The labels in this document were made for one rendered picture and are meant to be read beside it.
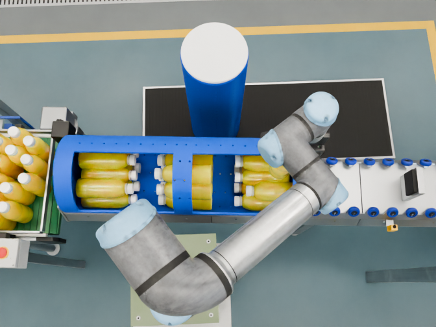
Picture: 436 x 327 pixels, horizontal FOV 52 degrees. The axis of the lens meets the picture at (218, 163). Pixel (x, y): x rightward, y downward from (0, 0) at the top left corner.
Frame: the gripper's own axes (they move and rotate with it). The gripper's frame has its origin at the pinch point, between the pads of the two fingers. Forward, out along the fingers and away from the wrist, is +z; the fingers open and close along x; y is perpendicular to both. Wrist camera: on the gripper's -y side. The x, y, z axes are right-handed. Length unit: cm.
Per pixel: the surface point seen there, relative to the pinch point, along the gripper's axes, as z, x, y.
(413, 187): 36, -1, 52
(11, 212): 37, -13, -96
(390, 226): 50, -14, 47
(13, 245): 34, -25, -92
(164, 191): 32, -5, -40
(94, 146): 22, 8, -63
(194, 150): 21.3, 6.8, -28.6
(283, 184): 30.8, -2.4, 2.7
